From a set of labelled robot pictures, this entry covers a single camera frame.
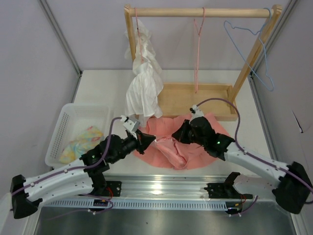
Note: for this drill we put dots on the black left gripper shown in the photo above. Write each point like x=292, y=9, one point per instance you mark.
x=143, y=141

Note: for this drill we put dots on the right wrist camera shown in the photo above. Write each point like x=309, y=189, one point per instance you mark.
x=195, y=112

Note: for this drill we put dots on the white garment on hanger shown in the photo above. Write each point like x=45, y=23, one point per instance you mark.
x=142, y=93

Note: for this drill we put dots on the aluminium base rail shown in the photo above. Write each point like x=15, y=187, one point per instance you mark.
x=174, y=193

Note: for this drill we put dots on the pink hanger with white garment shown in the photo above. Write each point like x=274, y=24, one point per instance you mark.
x=139, y=37

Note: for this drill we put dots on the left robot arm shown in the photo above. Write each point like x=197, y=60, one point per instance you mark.
x=82, y=176

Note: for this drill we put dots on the pastel floral cloth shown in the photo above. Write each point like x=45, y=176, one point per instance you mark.
x=85, y=141

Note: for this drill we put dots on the pink skirt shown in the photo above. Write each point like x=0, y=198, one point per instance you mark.
x=167, y=152

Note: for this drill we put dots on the wooden clothes rack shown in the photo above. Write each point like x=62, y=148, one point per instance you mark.
x=177, y=97

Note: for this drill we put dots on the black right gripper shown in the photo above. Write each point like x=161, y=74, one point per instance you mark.
x=181, y=134

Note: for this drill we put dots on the pink wire hanger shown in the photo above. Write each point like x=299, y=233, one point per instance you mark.
x=198, y=30

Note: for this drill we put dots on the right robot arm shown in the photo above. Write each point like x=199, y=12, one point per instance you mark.
x=287, y=184

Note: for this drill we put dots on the white plastic basket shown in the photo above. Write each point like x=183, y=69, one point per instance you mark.
x=72, y=121

